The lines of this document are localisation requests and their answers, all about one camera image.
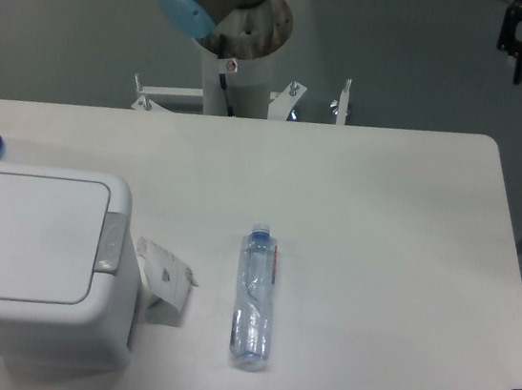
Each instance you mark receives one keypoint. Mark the white trash can lid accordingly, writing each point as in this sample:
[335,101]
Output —
[49,230]

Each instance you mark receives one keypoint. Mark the white plastic trash can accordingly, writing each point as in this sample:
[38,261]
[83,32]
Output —
[94,334]

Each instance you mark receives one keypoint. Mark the crushed clear plastic bottle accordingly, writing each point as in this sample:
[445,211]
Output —
[251,328]

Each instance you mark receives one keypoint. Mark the crumpled white paper carton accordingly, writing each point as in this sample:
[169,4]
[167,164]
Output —
[167,283]

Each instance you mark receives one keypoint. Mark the grey lid push button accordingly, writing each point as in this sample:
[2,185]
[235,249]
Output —
[109,248]

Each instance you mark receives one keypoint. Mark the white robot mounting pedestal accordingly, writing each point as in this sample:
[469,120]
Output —
[229,87]

